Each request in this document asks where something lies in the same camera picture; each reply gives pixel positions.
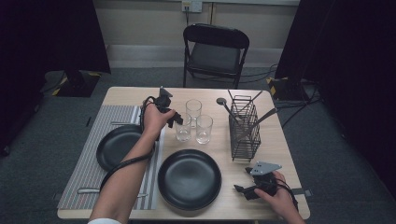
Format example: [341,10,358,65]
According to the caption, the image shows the person's right hand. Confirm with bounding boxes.
[253,171,299,220]

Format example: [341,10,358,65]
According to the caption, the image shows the metal fork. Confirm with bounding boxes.
[109,120,143,127]

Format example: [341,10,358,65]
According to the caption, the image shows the hand-held gripper cable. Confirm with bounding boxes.
[99,95,157,192]
[276,181,300,212]

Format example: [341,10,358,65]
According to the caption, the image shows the white wall socket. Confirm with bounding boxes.
[181,0,204,13]

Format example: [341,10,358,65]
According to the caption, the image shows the person's left hand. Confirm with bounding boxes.
[140,102,177,142]

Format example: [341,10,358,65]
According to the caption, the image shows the thin metal utensil handle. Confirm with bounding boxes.
[227,89,239,110]
[244,90,264,108]

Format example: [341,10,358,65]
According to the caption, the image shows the grey striped placemat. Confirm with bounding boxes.
[57,105,166,211]

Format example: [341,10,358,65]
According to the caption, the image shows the black wire cutlery holder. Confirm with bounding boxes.
[228,94,262,162]

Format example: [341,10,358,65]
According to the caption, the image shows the black floor cables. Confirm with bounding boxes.
[239,63,279,84]
[275,88,323,129]

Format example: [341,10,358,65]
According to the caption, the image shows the black stand base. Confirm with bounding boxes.
[40,69,102,98]
[265,76,312,101]

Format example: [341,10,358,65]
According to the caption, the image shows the white sleeve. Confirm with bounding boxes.
[88,217,121,224]

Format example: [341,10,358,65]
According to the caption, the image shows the clear drinking glass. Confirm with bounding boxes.
[185,99,203,129]
[174,112,192,143]
[195,114,214,145]

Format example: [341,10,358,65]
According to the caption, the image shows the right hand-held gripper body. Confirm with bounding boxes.
[248,161,283,196]

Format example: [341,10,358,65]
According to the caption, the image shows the black folding chair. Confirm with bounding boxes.
[182,22,250,90]

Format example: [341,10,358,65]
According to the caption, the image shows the dark curtain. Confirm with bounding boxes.
[275,0,396,200]
[0,0,111,150]

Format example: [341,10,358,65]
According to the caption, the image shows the left hand-held gripper cable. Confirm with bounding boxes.
[99,95,157,192]

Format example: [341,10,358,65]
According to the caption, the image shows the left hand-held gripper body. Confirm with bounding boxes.
[152,86,174,114]

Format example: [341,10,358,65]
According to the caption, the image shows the flat metal utensil handle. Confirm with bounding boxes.
[246,107,278,136]

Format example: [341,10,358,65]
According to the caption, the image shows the metal table knife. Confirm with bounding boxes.
[77,187,149,199]

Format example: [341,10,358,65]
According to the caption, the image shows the right hand-held gripper cable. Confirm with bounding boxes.
[276,181,300,212]

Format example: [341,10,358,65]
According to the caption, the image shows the metal spoon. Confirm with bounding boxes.
[216,97,246,130]

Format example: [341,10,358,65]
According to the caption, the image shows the black round plate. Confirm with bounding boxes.
[157,148,223,212]
[95,124,155,173]

